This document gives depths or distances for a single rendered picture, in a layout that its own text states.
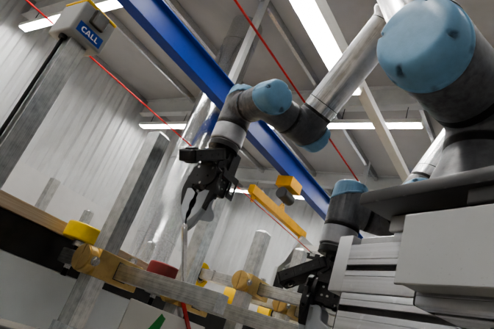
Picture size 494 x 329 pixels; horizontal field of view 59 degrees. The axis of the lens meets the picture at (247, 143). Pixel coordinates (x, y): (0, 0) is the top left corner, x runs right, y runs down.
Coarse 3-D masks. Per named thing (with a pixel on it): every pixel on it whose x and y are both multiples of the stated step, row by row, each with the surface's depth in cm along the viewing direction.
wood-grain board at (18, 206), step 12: (0, 192) 85; (0, 204) 85; (12, 204) 87; (24, 204) 89; (24, 216) 89; (36, 216) 91; (48, 216) 93; (48, 228) 94; (60, 228) 96; (72, 240) 99; (120, 252) 109; (144, 264) 115
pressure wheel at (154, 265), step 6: (150, 264) 110; (156, 264) 109; (162, 264) 109; (168, 264) 109; (150, 270) 109; (156, 270) 108; (162, 270) 108; (168, 270) 109; (174, 270) 110; (168, 276) 108; (174, 276) 110; (150, 300) 108
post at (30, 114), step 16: (64, 48) 74; (80, 48) 76; (48, 64) 73; (64, 64) 74; (32, 80) 71; (48, 80) 71; (64, 80) 74; (32, 96) 70; (48, 96) 72; (16, 112) 69; (32, 112) 70; (16, 128) 68; (32, 128) 70; (0, 144) 66; (16, 144) 68; (0, 160) 66; (16, 160) 68; (0, 176) 66
